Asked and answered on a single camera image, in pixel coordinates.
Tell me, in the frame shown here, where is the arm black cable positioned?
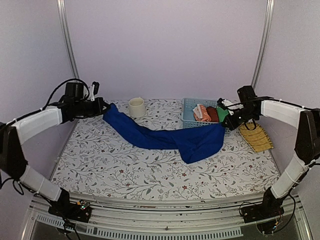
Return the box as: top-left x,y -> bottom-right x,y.
224,98 -> 320,132
41,78 -> 91,112

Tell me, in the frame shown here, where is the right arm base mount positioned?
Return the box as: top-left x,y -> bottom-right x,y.
238,201 -> 285,223

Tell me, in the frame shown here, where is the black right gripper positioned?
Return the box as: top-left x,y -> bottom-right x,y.
222,106 -> 258,131

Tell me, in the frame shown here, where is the green rolled towel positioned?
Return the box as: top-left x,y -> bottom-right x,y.
216,106 -> 229,123

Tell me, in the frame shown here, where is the cream ceramic cup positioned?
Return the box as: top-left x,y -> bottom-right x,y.
128,97 -> 146,118

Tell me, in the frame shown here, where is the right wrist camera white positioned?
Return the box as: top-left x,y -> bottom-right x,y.
217,98 -> 244,116

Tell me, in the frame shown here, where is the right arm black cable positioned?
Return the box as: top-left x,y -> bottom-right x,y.
224,98 -> 320,132

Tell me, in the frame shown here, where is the light blue plastic basket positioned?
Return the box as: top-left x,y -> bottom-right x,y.
180,98 -> 218,129

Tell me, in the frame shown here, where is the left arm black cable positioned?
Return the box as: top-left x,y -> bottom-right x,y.
41,78 -> 91,112

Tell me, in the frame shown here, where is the right aluminium frame post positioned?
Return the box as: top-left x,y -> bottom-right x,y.
251,0 -> 275,90

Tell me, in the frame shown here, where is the aluminium frame post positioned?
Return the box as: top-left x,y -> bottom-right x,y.
56,0 -> 79,79
251,0 -> 275,90

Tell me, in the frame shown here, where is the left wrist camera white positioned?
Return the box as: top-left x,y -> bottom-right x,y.
88,81 -> 100,102

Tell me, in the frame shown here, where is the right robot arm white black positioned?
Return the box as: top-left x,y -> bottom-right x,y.
217,85 -> 320,199

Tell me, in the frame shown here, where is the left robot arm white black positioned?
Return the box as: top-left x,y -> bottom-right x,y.
0,78 -> 110,217

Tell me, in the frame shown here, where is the front aluminium rail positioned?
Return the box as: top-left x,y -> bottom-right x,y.
22,193 -> 313,240

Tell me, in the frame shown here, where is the blue towel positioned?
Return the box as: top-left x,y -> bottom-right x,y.
102,103 -> 225,164

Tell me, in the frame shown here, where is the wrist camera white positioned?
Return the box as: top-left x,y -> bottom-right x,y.
88,81 -> 100,102
217,98 -> 244,116

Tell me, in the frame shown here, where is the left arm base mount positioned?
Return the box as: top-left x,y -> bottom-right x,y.
48,200 -> 92,223

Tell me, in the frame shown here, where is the left aluminium frame post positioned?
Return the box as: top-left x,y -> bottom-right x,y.
56,0 -> 79,79

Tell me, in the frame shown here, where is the yellow bamboo tray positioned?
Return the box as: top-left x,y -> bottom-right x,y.
238,122 -> 274,153

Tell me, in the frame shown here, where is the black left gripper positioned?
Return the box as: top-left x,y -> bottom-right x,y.
75,97 -> 112,118

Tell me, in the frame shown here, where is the orange bunny pattern towel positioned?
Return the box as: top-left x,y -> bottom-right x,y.
192,104 -> 212,122

